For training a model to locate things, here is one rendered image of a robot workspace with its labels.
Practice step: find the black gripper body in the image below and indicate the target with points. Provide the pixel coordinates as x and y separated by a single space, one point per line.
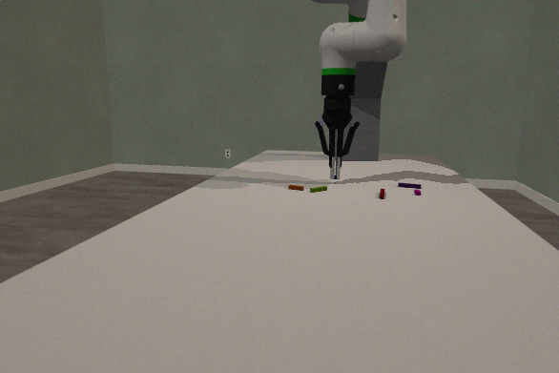
337 107

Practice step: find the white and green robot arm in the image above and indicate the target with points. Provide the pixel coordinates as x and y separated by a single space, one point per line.
376 31

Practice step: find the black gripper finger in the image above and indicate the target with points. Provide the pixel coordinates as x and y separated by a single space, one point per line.
331 151
353 126

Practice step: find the purple rod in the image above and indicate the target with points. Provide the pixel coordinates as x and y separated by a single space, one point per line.
408 185

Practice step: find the lime green rod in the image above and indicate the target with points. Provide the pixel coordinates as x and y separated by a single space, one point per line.
318 189

